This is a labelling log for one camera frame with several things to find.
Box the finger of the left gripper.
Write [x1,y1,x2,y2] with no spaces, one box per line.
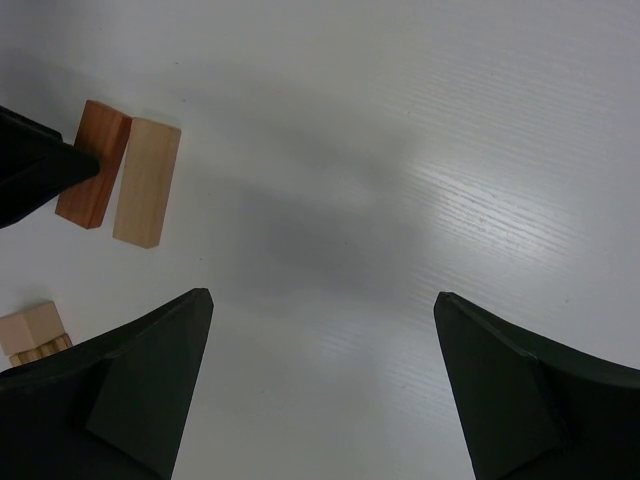
[1,107,100,228]

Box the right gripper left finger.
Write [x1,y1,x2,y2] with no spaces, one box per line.
[1,288,214,479]

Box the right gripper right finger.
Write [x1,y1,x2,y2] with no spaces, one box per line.
[434,292,639,479]

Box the reddish brown rectangular block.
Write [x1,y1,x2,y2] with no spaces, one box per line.
[53,99,133,230]

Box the ribbed light wooden block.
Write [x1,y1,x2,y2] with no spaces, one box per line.
[9,334,73,367]

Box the light wooden rectangular block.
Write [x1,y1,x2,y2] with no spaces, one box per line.
[113,117,181,249]

